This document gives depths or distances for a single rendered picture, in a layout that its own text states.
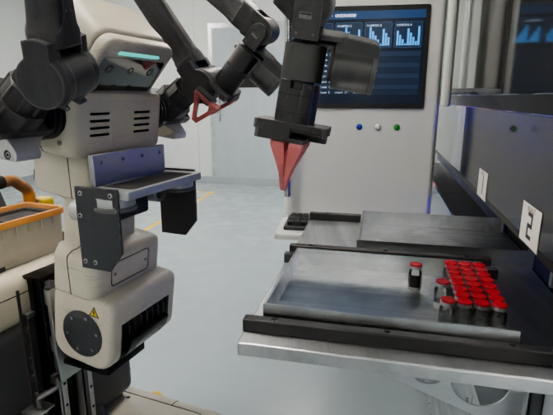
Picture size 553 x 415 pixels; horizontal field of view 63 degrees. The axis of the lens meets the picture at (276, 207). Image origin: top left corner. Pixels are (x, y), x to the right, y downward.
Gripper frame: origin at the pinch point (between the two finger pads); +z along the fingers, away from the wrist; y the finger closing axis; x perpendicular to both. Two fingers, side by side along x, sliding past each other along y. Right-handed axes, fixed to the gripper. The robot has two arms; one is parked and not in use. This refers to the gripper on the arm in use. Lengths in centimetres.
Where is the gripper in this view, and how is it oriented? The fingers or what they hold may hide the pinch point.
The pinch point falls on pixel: (284, 184)
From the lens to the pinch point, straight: 66.6
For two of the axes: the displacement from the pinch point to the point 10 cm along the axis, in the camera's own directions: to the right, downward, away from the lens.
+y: 9.6, 2.0, -1.7
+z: -1.5, 9.5, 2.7
